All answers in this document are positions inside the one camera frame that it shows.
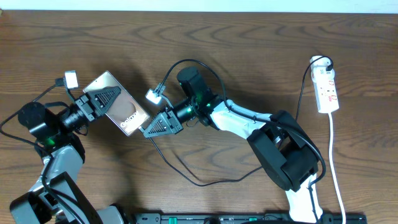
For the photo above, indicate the Galaxy smartphone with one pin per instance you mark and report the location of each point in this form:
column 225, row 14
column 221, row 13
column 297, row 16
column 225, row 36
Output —
column 125, row 112

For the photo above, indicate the white power strip, red switches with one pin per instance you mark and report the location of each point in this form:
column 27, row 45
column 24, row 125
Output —
column 323, row 78

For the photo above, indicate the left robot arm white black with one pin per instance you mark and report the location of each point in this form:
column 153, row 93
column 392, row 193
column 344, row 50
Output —
column 56, row 127

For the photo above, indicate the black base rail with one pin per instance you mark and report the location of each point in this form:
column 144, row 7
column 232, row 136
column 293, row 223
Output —
column 156, row 218

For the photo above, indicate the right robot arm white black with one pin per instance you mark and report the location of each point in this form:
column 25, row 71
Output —
column 285, row 152

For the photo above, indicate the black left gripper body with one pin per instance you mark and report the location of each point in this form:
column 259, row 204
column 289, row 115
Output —
column 78, row 116

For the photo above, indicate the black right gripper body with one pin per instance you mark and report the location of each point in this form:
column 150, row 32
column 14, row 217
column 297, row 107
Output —
column 183, row 111

